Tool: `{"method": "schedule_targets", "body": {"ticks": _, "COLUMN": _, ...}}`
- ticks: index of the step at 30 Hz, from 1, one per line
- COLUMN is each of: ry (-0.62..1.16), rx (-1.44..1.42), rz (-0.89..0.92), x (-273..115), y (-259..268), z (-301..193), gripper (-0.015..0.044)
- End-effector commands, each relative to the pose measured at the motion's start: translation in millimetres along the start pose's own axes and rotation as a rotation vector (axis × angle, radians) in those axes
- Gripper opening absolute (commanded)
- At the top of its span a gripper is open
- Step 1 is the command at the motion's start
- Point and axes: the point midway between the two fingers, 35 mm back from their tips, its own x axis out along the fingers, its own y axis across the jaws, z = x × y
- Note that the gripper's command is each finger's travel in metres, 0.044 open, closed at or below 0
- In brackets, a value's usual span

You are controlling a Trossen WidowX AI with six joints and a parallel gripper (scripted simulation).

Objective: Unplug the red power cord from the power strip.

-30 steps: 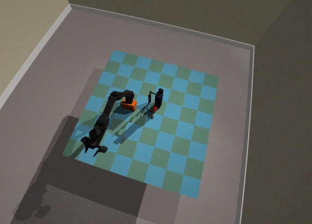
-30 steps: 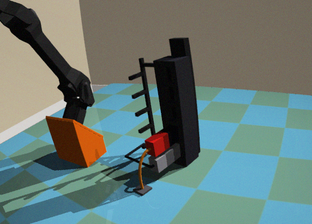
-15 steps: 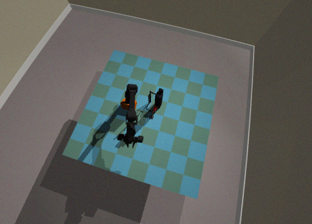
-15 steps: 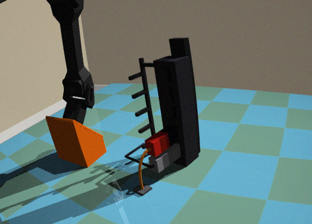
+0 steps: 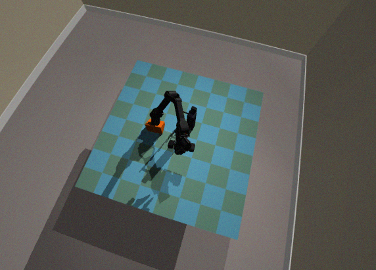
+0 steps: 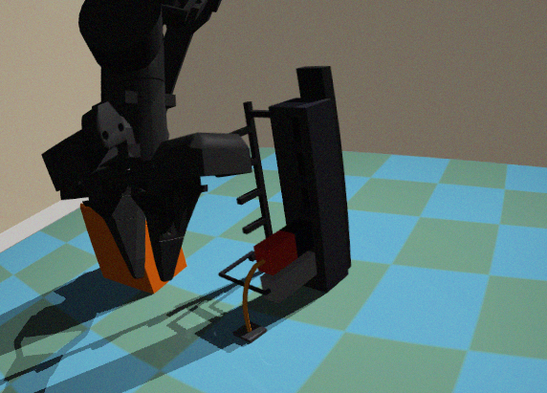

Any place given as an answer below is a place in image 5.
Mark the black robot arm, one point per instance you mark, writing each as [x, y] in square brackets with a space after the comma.
[181, 125]

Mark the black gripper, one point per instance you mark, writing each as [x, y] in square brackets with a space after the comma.
[172, 143]

